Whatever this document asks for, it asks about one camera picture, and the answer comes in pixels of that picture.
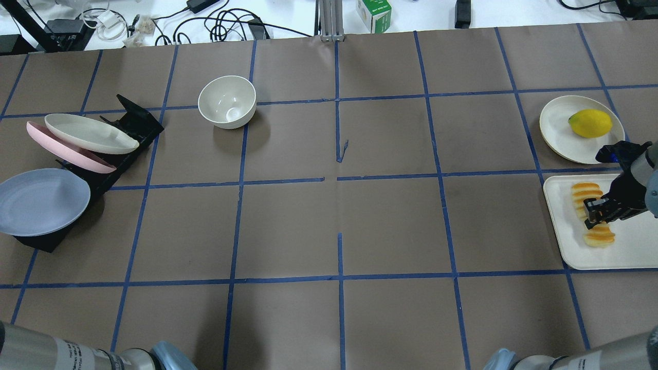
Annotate striped orange bread loaf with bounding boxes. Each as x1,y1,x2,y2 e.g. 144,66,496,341
571,182,616,248

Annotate yellow lemon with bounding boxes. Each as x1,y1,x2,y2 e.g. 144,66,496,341
567,108,613,138

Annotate black power adapter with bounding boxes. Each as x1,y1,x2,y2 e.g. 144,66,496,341
186,0,221,14

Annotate green white carton box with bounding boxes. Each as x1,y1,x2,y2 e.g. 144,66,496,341
356,1,392,34

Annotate cream plate in rack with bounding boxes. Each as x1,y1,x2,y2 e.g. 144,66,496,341
44,113,139,155

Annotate white bowl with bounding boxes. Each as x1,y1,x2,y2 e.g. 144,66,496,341
197,76,257,130

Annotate black dish rack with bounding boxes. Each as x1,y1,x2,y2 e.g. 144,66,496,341
10,95,163,253

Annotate cream plate with lemon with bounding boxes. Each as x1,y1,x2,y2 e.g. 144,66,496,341
540,95,626,164

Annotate aluminium frame post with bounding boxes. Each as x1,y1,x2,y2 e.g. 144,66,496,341
315,1,345,43

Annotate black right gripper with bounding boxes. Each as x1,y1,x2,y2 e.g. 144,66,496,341
583,141,653,230

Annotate white rectangular tray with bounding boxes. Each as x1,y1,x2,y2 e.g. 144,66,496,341
543,174,657,270

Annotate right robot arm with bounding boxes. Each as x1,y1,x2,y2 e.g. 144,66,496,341
485,141,656,369

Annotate blue plate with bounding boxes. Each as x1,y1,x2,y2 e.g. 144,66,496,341
1,168,91,237

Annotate pink plate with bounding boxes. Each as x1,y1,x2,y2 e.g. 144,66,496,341
26,120,117,174

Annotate tangled black cables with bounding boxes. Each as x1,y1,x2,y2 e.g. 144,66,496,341
152,8,314,46

